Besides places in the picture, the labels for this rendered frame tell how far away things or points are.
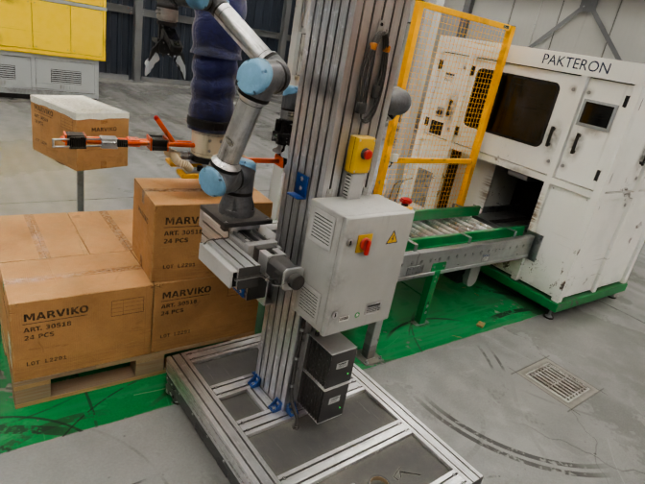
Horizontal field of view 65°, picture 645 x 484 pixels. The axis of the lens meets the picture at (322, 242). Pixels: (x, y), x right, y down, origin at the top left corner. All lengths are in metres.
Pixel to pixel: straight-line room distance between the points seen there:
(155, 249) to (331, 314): 1.00
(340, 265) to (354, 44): 0.74
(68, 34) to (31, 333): 7.64
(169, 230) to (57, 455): 1.05
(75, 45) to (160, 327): 7.56
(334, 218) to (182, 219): 0.95
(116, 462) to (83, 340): 0.57
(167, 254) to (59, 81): 7.54
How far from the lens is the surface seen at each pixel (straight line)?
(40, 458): 2.51
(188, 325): 2.75
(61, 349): 2.61
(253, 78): 1.77
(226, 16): 2.03
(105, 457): 2.47
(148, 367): 2.81
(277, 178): 4.08
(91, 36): 9.83
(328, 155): 1.81
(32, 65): 9.75
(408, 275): 3.34
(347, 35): 1.78
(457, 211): 4.41
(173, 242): 2.50
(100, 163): 3.99
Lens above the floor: 1.77
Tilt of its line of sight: 22 degrees down
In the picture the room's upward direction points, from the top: 11 degrees clockwise
